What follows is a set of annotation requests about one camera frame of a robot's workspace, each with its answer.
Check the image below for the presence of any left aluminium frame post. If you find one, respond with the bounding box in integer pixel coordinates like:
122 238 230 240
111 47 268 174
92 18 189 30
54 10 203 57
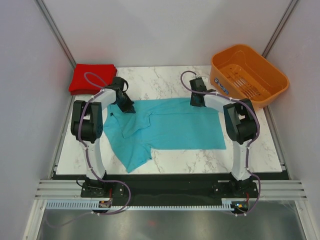
34 0 77 69

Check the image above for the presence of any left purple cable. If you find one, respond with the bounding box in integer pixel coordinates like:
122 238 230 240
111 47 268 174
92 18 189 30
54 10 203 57
44 71 133 228

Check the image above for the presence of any aluminium frame post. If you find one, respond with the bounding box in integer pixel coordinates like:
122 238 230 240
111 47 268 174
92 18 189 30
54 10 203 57
34 0 77 69
262 0 300 59

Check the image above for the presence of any orange plastic tub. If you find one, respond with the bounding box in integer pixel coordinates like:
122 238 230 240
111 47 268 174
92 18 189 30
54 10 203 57
209 44 290 108

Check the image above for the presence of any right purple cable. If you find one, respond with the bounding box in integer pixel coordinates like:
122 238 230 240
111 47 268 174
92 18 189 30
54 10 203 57
180 70 262 217

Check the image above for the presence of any dark red folded t shirt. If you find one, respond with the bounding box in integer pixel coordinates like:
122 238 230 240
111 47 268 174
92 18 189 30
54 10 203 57
69 65 118 97

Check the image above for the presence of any white slotted cable duct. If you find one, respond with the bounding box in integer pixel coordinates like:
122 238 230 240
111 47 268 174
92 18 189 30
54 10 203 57
46 199 248 211

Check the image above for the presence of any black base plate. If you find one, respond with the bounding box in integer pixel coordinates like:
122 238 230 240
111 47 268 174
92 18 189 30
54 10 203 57
80 173 258 206

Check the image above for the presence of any turquoise t shirt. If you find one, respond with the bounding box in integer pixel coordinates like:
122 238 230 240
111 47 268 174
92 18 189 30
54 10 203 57
103 98 226 173

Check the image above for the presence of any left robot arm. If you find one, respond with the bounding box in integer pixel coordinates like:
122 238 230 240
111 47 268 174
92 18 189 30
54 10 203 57
70 76 136 197

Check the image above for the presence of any right aluminium frame post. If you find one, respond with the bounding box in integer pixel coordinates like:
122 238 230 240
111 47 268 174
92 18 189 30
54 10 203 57
262 0 300 59

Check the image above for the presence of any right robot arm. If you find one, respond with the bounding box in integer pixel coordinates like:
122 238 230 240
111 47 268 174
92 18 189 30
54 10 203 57
189 77 260 197

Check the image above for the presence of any purple cable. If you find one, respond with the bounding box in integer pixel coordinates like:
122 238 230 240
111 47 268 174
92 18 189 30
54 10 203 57
180 70 262 217
44 71 133 228

